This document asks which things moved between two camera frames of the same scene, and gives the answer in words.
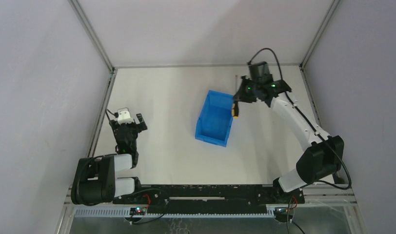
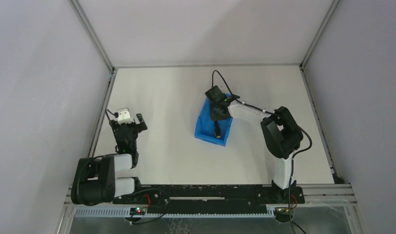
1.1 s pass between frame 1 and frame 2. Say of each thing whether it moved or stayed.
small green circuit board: stayed
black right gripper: moved
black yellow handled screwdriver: moved
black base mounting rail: stayed
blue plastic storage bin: stayed
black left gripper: stayed
